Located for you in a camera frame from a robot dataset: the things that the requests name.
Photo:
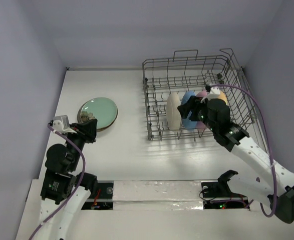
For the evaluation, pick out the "mint green flower plate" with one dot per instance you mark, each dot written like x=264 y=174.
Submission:
x=103 y=109

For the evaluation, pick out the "grey wire dish rack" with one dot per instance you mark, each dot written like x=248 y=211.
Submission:
x=185 y=71

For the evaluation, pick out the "cream white plate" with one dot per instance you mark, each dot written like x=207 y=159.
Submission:
x=172 y=113

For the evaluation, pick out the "light blue plate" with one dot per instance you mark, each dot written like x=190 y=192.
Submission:
x=186 y=122

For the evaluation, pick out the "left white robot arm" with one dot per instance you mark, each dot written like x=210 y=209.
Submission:
x=66 y=185

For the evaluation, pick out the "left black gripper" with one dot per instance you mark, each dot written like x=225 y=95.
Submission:
x=87 y=129

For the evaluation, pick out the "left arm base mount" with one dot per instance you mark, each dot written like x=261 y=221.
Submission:
x=102 y=199

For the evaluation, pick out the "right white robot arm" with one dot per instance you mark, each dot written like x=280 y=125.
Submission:
x=278 y=190

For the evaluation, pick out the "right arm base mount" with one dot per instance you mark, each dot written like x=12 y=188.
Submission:
x=216 y=194

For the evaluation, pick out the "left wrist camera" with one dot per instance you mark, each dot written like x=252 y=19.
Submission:
x=61 y=125

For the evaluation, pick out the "pink plate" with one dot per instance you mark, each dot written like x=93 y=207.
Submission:
x=201 y=125

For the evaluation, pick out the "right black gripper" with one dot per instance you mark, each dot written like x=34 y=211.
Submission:
x=195 y=107

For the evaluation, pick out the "yellow orange plate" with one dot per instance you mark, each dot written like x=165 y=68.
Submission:
x=223 y=97

